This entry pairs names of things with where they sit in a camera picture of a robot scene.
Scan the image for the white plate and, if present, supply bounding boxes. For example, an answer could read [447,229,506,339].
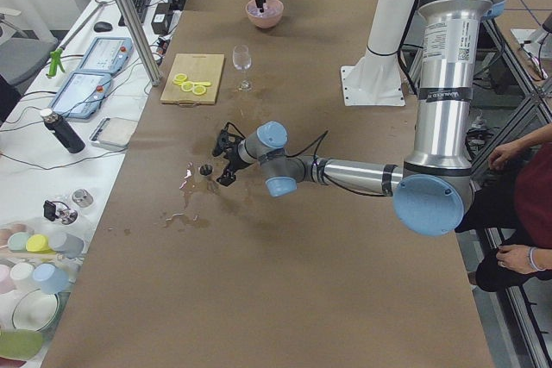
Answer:
[11,290,60,331]

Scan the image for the upper teach pendant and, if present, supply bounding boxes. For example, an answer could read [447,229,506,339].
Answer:
[78,36,133,75]

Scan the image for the lemon slice one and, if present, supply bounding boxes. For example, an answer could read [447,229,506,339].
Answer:
[172,73,188,85]

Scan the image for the lemon slice two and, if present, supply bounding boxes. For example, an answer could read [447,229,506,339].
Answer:
[180,81,196,92]

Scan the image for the teach pendant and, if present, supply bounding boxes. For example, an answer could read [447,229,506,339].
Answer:
[49,71,112,121]
[78,36,133,75]

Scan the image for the wooden cutting board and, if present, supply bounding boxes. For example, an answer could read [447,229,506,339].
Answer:
[160,53,225,105]

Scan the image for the aluminium frame post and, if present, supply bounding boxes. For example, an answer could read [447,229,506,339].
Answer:
[115,0,161,86]

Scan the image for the black water bottle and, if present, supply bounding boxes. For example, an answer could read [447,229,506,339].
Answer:
[40,108,85,153]

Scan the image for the white pedestal column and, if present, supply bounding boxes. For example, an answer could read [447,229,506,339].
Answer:
[342,0,415,106]

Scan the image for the pink bowl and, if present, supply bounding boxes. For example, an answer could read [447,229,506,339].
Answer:
[245,0,285,29]

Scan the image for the person in red shirt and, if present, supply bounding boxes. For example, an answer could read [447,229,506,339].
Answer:
[455,124,551,292]

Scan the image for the small steel cup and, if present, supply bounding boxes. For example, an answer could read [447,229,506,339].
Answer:
[72,189,94,209]

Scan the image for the lemon slice three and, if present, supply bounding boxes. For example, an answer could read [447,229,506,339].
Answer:
[191,85,207,96]

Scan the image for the steel jigger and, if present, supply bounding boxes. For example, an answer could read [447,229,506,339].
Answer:
[199,164,216,192]

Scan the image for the black computer mouse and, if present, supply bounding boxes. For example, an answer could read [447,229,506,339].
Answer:
[93,22,113,33]

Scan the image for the small digital scale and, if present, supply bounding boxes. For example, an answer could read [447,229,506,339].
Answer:
[89,117,138,151]

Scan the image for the lower teach pendant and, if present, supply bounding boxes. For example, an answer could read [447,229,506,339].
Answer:
[49,71,112,121]

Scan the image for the clear wine glass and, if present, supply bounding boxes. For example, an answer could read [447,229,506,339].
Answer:
[232,45,252,91]

